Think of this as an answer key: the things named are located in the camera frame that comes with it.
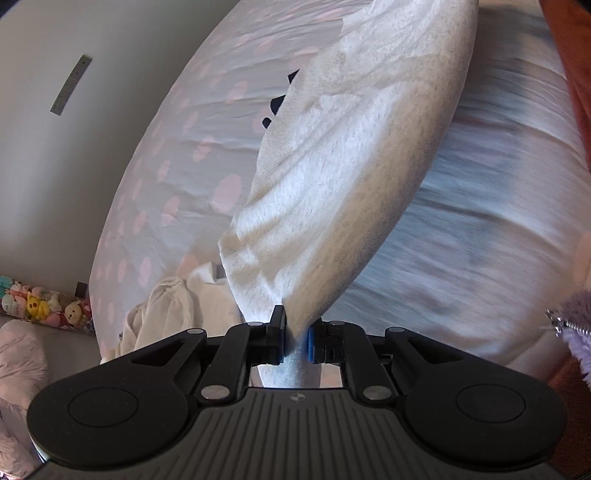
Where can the pink dotted bed sheet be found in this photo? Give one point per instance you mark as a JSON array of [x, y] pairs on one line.
[[498, 232]]

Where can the pink quilted blanket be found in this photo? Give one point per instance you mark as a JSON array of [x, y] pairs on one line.
[[24, 373]]

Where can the orange brown cloth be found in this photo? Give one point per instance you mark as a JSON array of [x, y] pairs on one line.
[[569, 23]]

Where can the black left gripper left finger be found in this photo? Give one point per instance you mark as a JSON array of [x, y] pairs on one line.
[[134, 407]]

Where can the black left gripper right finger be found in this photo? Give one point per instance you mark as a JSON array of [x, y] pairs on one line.
[[463, 410]]

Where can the purple fuzzy item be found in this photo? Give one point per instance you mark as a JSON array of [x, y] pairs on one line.
[[571, 322]]

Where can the plush toy pile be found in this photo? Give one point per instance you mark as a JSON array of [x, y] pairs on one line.
[[44, 306]]

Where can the cream white garment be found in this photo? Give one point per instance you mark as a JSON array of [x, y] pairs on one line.
[[201, 300]]

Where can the grey wall strip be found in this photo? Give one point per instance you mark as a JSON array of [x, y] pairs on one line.
[[69, 85]]

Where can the light grey printed sweatshirt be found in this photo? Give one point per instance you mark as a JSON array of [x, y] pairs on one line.
[[353, 140]]

